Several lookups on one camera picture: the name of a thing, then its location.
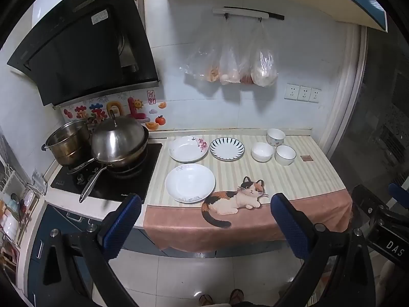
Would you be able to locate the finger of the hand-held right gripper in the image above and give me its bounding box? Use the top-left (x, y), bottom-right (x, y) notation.
top-left (352, 184), bottom-right (385, 220)
top-left (388, 182), bottom-right (409, 210)

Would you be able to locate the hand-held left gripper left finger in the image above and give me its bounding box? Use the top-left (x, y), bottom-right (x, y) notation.
top-left (28, 193), bottom-right (143, 307)

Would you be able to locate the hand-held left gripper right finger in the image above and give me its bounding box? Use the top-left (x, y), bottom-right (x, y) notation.
top-left (270, 193), bottom-right (376, 307)

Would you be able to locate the white bowl with black rim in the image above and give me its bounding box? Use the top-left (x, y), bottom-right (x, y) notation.
top-left (275, 145), bottom-right (297, 167)

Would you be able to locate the plain white bowl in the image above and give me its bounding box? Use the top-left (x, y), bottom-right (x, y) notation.
top-left (251, 142), bottom-right (274, 163)

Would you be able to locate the black glass cooktop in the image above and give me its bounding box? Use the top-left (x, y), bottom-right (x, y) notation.
top-left (50, 142), bottom-right (164, 204)

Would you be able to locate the striped cat-printed cloth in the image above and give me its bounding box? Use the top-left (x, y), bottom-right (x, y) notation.
top-left (142, 134), bottom-right (354, 253)

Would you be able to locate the steel frying pan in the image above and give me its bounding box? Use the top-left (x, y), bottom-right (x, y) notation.
top-left (79, 158), bottom-right (148, 204)

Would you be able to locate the steel wok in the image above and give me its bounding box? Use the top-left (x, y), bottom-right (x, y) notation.
top-left (66, 128), bottom-right (150, 175)

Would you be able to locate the blue base cabinet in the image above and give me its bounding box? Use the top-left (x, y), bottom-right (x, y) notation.
top-left (27, 203), bottom-right (298, 305)

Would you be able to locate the glass sliding door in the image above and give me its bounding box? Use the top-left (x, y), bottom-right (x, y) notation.
top-left (331, 22), bottom-right (409, 200)

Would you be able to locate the white plate with faint print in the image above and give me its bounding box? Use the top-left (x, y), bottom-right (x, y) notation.
top-left (164, 163), bottom-right (217, 204)

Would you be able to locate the steel domed pot lid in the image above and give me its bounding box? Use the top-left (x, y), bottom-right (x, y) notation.
top-left (91, 110), bottom-right (146, 162)

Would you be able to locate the white bowl with coloured hearts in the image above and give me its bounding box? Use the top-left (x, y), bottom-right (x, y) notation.
top-left (267, 128), bottom-right (286, 147)

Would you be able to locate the steel stockpot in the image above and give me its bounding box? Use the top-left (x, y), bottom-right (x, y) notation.
top-left (41, 118), bottom-right (94, 167)

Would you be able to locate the white floral plate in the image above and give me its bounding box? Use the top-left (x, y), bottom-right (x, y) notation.
top-left (168, 136), bottom-right (209, 163)

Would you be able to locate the white blue-striped plate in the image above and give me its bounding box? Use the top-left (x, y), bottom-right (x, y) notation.
top-left (209, 137), bottom-right (245, 161)

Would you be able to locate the clear plastic food bag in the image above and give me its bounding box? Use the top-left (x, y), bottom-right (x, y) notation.
top-left (250, 22), bottom-right (278, 88)
top-left (239, 26), bottom-right (254, 85)
top-left (219, 22), bottom-right (242, 85)
top-left (180, 22), bottom-right (225, 84)

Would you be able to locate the black range hood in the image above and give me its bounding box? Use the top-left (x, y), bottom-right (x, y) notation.
top-left (6, 0), bottom-right (160, 107)

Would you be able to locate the wire storage rack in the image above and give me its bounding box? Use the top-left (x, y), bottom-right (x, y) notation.
top-left (0, 153), bottom-right (46, 283)

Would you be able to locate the white wall hook rail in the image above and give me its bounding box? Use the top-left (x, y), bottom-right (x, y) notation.
top-left (212, 6), bottom-right (285, 21)

